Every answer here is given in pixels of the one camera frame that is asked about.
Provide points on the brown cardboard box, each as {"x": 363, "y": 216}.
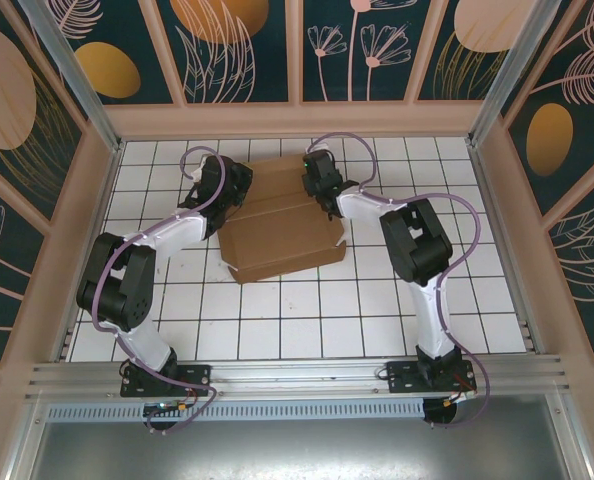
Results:
{"x": 277, "y": 235}

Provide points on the small green circuit board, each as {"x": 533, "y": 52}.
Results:
{"x": 164, "y": 407}

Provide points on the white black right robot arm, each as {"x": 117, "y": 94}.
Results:
{"x": 417, "y": 240}

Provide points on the aluminium side rail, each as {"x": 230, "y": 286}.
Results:
{"x": 493, "y": 210}

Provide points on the galvanised metal sheet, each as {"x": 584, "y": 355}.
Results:
{"x": 302, "y": 450}

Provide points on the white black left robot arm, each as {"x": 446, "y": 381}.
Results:
{"x": 122, "y": 280}

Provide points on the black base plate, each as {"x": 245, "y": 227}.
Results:
{"x": 399, "y": 377}
{"x": 197, "y": 375}

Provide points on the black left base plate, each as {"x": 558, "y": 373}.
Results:
{"x": 197, "y": 375}

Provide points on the aluminium mounting rail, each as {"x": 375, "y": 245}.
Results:
{"x": 297, "y": 375}

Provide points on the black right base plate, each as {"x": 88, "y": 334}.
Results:
{"x": 399, "y": 377}

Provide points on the aluminium frame post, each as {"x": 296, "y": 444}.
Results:
{"x": 507, "y": 65}
{"x": 72, "y": 65}

